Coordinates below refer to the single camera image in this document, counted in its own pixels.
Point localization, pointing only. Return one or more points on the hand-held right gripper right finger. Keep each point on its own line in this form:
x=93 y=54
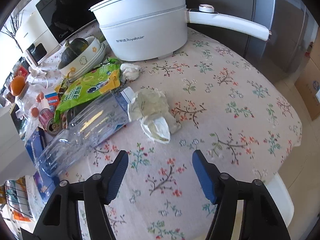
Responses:
x=202 y=175

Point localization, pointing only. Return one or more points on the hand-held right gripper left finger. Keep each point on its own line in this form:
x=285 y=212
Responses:
x=117 y=177

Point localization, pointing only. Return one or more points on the white trash bin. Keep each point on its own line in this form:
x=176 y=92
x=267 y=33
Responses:
x=280 y=197

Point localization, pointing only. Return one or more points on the green snack bag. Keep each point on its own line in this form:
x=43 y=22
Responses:
x=87 y=87

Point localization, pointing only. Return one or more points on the orange and blue carton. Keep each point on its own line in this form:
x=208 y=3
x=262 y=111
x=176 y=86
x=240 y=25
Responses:
x=52 y=100

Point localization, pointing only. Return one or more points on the clear plastic bottle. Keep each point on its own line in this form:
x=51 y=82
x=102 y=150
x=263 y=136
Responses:
x=87 y=127

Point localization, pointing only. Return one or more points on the blue flat box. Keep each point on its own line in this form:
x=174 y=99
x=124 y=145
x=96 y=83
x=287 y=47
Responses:
x=40 y=190

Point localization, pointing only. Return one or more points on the crumpled clear plastic wrap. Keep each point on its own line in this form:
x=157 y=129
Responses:
x=152 y=105

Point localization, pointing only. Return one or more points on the floral tablecloth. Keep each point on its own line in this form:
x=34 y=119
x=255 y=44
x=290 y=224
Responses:
x=225 y=92

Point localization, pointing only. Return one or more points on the red can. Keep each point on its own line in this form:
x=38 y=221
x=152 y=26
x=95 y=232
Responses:
x=46 y=118

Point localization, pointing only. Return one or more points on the small crumpled white tissue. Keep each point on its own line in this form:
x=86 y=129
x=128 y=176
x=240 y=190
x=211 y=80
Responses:
x=130 y=72

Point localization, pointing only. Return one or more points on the cream bowl with flower print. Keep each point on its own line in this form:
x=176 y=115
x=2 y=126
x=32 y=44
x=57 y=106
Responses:
x=85 y=60

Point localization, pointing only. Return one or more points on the dark green squash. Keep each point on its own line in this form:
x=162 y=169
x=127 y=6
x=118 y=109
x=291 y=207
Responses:
x=70 y=55

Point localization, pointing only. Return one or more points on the cardboard box with label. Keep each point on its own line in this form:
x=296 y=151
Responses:
x=310 y=92

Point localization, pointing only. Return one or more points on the white electric pot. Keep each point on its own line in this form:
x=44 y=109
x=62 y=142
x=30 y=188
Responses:
x=150 y=42

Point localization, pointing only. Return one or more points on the red packet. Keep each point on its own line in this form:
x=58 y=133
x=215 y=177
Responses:
x=22 y=72

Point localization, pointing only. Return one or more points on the grey steel refrigerator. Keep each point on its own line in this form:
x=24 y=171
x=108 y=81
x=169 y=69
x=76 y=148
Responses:
x=287 y=42

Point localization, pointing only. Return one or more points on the cream countertop appliance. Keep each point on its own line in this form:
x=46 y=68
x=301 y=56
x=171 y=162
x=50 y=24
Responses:
x=30 y=35

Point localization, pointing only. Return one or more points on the dried branches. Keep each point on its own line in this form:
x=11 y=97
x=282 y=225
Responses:
x=12 y=35

